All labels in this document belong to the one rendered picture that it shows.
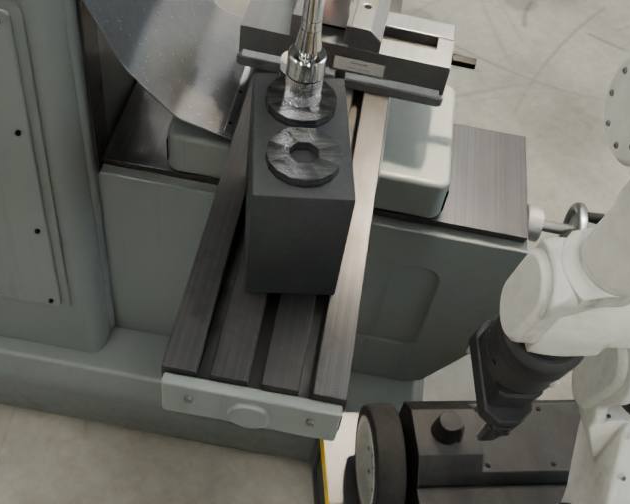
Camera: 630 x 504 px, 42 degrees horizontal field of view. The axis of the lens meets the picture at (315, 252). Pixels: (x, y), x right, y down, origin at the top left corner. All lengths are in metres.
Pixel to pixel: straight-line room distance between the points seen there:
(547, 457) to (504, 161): 0.57
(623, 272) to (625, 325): 0.12
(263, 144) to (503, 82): 2.12
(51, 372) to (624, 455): 1.24
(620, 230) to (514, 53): 2.58
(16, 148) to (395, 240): 0.68
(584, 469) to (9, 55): 1.02
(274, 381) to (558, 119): 2.12
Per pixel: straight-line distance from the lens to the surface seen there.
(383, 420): 1.39
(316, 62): 1.00
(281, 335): 1.06
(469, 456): 1.38
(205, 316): 1.07
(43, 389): 1.96
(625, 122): 0.60
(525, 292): 0.76
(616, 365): 1.01
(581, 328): 0.78
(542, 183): 2.73
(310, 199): 0.95
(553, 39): 3.35
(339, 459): 1.56
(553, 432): 1.47
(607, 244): 0.68
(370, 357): 1.84
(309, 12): 0.97
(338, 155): 0.99
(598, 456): 1.18
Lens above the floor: 1.79
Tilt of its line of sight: 50 degrees down
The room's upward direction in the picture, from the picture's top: 10 degrees clockwise
